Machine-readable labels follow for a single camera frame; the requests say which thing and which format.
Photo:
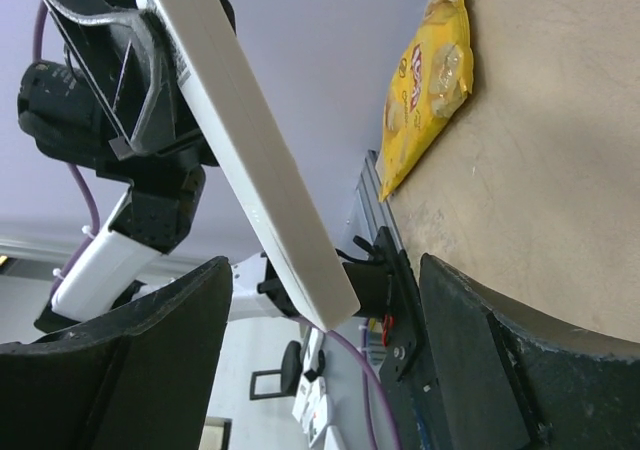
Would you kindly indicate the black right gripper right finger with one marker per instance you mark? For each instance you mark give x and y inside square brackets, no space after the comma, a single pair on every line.
[513,377]

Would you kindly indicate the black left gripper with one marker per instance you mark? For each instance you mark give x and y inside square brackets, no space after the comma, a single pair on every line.
[135,69]

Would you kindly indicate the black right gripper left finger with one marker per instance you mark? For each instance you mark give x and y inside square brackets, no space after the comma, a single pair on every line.
[137,377]

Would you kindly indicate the white remote control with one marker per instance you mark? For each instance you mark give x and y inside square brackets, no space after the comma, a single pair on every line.
[220,88]

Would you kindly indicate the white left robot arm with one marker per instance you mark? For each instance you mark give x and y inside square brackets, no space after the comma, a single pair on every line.
[58,110]

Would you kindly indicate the yellow chips bag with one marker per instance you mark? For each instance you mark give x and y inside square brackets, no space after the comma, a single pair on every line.
[434,77]

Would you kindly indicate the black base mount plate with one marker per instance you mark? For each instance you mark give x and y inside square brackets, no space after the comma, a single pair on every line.
[400,320]

